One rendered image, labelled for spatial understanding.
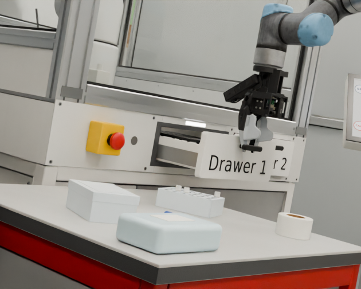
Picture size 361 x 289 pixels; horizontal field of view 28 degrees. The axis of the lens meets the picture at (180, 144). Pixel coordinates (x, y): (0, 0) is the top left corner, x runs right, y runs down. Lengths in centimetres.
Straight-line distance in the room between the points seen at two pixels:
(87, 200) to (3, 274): 20
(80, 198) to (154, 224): 25
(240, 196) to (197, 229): 105
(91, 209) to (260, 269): 30
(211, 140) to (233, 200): 44
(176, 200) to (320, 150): 215
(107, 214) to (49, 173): 40
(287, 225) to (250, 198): 76
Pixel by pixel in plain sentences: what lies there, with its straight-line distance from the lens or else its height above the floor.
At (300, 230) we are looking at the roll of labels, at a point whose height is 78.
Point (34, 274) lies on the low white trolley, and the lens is 123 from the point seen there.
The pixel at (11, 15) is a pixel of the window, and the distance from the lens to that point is 179.
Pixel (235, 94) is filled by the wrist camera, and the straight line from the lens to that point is 180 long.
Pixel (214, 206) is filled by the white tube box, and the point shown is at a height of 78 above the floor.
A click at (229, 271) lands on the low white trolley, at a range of 112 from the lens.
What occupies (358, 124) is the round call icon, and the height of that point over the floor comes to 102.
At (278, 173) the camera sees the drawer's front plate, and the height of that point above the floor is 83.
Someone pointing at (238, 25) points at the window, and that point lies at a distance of 203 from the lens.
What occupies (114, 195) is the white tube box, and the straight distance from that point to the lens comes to 122.
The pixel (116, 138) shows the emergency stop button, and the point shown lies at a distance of 161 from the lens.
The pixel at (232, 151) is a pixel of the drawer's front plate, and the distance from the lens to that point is 177.
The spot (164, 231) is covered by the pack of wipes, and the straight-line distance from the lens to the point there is 104.
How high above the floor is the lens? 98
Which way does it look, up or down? 3 degrees down
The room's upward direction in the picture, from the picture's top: 10 degrees clockwise
